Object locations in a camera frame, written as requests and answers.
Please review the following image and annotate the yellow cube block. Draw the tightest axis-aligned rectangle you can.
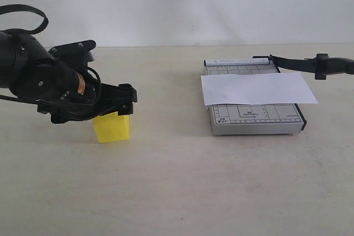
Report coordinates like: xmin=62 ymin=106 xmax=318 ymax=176
xmin=93 ymin=112 xmax=130 ymax=144

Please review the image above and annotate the black cutter blade arm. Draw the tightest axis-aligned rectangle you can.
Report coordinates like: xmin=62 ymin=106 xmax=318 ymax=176
xmin=252 ymin=54 xmax=353 ymax=80

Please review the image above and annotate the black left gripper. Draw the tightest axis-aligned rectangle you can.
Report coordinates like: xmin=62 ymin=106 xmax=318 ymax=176
xmin=37 ymin=81 xmax=138 ymax=124

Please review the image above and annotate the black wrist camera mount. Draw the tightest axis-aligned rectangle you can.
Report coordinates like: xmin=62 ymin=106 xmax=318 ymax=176
xmin=48 ymin=40 xmax=96 ymax=67

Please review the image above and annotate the grey paper cutter base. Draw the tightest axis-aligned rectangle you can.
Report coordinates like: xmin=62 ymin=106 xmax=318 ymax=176
xmin=204 ymin=56 xmax=307 ymax=135

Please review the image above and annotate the white paper sheet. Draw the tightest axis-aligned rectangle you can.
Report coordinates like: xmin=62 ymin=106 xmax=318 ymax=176
xmin=200 ymin=72 xmax=318 ymax=106

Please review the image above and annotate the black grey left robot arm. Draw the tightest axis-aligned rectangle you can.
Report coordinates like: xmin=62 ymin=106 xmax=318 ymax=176
xmin=1 ymin=30 xmax=137 ymax=124

